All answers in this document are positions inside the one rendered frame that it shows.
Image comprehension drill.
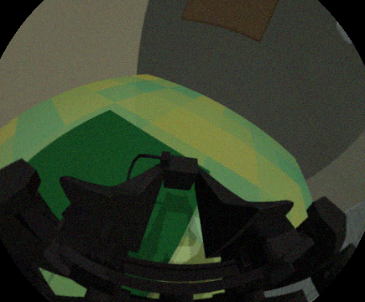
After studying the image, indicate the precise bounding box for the black cable with plug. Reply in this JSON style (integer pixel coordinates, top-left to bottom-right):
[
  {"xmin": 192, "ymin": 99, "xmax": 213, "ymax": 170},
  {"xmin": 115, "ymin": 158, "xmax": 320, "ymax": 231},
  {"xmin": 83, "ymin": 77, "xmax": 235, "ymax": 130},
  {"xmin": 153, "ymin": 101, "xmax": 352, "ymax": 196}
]
[{"xmin": 128, "ymin": 151, "xmax": 199, "ymax": 190}]

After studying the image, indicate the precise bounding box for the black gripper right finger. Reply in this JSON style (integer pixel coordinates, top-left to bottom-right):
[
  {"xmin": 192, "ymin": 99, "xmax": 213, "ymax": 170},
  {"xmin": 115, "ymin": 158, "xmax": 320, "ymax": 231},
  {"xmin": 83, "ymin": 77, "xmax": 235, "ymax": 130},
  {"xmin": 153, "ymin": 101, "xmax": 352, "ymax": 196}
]
[{"xmin": 195, "ymin": 167, "xmax": 294, "ymax": 258}]

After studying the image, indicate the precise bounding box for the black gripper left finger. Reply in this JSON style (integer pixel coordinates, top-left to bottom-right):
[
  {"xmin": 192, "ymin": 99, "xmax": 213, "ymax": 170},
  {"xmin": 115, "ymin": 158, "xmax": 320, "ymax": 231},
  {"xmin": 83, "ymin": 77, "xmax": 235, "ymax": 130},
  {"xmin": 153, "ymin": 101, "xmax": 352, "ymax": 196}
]
[{"xmin": 59, "ymin": 164, "xmax": 164, "ymax": 253}]

